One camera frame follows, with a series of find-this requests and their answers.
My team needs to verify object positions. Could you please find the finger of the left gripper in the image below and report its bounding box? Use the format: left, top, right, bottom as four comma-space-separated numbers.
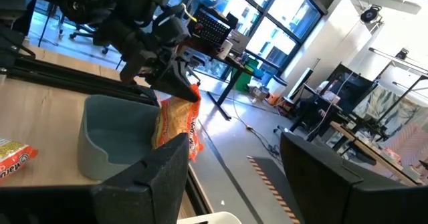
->
146, 66, 182, 97
168, 58, 202, 104

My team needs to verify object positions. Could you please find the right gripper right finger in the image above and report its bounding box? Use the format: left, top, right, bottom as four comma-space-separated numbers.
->
280, 131, 428, 224

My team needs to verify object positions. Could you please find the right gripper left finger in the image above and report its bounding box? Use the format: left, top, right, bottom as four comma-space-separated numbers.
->
0, 132, 190, 224

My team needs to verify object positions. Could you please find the orange Maruchan noodle pack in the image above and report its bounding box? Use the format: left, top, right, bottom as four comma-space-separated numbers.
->
150, 83, 205, 163
0, 137, 39, 185

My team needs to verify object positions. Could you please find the white mug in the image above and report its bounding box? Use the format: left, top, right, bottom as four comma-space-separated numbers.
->
216, 39, 234, 61

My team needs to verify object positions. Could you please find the wooden table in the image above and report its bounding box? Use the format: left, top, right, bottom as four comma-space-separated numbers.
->
328, 119, 428, 189

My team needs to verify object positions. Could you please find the black desk with equipment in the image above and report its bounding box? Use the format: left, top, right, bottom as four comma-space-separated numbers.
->
185, 3, 267, 121

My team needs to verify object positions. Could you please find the green bin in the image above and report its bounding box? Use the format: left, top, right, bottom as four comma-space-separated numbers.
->
235, 58, 261, 94

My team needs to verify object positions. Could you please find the blue-grey plastic bin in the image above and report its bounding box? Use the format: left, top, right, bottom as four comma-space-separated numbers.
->
77, 94, 161, 181

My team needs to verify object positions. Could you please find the black office chair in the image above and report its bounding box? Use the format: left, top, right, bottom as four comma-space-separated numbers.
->
57, 1, 113, 56

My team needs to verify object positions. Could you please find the black floor mat striped edge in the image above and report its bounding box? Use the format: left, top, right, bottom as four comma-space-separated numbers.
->
246, 155, 302, 224

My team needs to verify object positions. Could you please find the white waste bin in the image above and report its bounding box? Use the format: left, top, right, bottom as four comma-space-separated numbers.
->
266, 75, 289, 107

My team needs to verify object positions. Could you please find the patterned cloth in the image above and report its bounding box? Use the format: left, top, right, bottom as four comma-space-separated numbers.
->
353, 84, 423, 135

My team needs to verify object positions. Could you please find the large glass window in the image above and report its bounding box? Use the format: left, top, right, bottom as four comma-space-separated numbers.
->
153, 0, 330, 76

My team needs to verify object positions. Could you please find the black monitor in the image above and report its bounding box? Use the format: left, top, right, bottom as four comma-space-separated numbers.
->
325, 62, 379, 117

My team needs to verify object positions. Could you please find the white plastic bin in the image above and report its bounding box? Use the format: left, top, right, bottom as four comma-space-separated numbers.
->
176, 211, 243, 224

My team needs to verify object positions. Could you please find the black spotlight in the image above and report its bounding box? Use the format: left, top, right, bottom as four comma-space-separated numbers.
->
360, 4, 383, 25

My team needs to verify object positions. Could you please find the thin floor cable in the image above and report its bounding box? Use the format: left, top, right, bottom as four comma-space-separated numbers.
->
231, 89, 282, 158

